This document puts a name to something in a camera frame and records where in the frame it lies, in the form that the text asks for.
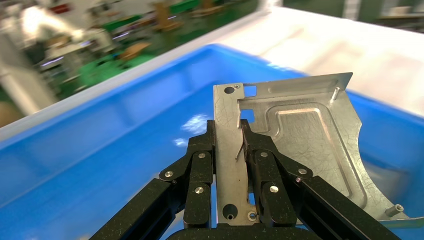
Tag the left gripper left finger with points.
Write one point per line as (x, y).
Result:
(198, 172)

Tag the stamped metal bracket part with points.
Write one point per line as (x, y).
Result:
(308, 139)

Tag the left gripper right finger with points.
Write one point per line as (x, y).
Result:
(271, 185)

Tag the blue plastic bin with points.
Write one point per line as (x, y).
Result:
(82, 149)

